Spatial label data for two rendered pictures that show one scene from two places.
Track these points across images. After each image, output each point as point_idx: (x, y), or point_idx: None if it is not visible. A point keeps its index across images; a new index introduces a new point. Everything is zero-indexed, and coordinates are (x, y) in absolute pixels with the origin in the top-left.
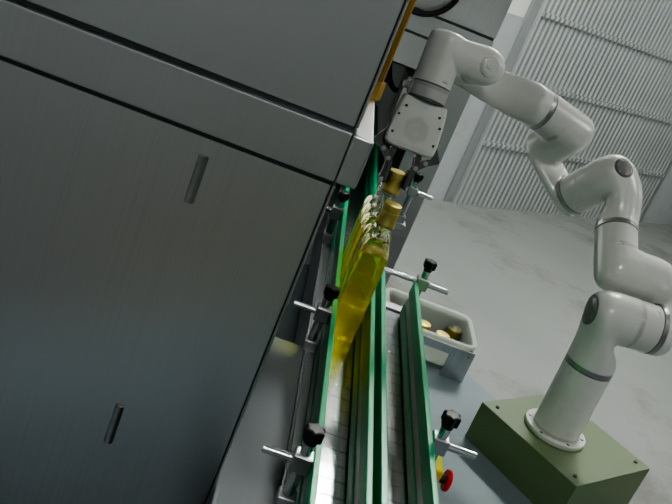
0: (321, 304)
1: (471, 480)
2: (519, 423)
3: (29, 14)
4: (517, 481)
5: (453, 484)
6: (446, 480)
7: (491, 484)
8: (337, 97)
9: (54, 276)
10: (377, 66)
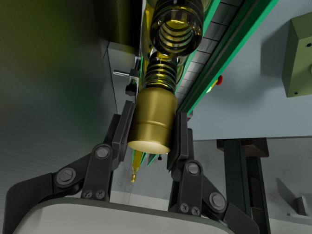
0: (131, 78)
1: (251, 60)
2: (311, 58)
3: None
4: (285, 61)
5: (235, 64)
6: (216, 83)
7: (264, 60)
8: None
9: None
10: None
